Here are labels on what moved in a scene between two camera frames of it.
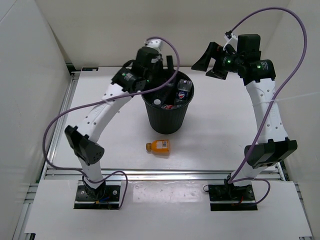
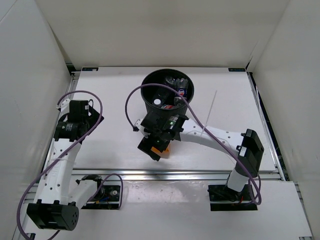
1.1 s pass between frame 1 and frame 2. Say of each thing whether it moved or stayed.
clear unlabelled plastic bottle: moved
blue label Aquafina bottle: stayed
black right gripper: moved
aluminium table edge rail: stayed
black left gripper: moved
